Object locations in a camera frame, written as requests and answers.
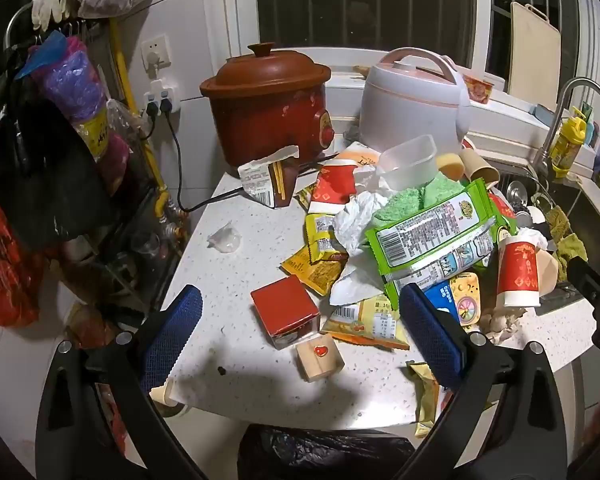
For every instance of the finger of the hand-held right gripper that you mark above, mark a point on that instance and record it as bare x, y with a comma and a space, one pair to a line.
592, 280

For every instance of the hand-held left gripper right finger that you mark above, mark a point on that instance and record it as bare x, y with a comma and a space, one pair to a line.
430, 340

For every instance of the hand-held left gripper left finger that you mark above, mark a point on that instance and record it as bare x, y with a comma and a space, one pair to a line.
172, 332

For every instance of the green fuzzy cloth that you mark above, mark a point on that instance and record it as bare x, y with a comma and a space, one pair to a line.
405, 205

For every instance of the bin with black bag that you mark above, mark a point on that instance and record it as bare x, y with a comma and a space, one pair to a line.
325, 452

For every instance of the yellow green rag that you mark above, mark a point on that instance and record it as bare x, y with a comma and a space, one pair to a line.
567, 245

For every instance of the blue packet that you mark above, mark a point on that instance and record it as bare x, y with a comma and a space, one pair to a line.
437, 295

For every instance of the yellow toy case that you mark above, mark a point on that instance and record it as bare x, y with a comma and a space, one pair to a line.
465, 300

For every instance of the white corner guard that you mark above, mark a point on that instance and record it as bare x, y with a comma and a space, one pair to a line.
170, 392

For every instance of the pale yellow packet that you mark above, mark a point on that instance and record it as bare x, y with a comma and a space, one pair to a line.
425, 400

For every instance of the orange yellow snack packet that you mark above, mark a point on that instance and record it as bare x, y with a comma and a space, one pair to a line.
370, 325

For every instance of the stainless steel sink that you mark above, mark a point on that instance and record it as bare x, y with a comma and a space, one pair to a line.
587, 210

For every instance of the beige crumpled tissue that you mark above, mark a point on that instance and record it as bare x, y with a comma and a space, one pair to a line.
502, 325

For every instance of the white crumpled wrapper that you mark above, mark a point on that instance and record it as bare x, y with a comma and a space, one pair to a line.
355, 285

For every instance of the green snack wrapper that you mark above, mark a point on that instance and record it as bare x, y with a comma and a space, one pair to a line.
430, 240

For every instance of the clear plastic scrap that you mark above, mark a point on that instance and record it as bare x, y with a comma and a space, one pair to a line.
225, 237

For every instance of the wooden block with red heart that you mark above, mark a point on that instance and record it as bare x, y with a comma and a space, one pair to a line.
320, 360

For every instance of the red cardboard box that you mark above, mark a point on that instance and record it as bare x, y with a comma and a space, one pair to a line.
282, 305

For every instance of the yellow brown snack packet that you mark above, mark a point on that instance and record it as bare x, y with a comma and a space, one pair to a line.
320, 272

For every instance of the yellow bottle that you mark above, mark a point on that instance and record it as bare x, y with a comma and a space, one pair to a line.
567, 145

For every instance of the white crumpled tissue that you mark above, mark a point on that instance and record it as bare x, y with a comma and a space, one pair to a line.
355, 220

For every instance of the yellow sponge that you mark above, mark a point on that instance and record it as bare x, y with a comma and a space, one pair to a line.
450, 166

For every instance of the torn brown white carton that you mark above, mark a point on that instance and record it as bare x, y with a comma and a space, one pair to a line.
260, 180

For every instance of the clear plastic container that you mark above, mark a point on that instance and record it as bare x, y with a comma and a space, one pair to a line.
410, 165

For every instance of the steel faucet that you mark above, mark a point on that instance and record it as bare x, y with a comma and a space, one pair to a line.
560, 105

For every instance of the red plastic bag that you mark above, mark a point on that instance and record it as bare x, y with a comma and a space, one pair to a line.
5, 260

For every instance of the black plastic bag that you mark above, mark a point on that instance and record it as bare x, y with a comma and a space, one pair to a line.
40, 175

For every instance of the red printed paper tub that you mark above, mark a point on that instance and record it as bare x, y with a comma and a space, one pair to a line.
477, 89

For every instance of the pink rice cooker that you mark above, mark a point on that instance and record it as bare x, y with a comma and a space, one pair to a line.
410, 105

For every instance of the beige cutting board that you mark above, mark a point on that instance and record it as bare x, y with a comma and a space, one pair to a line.
535, 50

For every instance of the red clay slow cooker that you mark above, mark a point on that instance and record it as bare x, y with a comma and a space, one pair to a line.
265, 110

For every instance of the yellow gas pipe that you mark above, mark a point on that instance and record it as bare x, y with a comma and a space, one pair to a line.
130, 95

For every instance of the purple plastic bag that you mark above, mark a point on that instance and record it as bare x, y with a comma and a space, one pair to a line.
75, 85

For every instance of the blue plastic bag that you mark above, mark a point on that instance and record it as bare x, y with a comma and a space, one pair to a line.
40, 55

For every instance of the barred window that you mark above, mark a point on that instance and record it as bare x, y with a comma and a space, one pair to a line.
360, 5

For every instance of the white rubber gloves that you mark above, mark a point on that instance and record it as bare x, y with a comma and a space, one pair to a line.
50, 7

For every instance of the white wall socket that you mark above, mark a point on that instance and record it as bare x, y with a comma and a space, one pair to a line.
156, 52

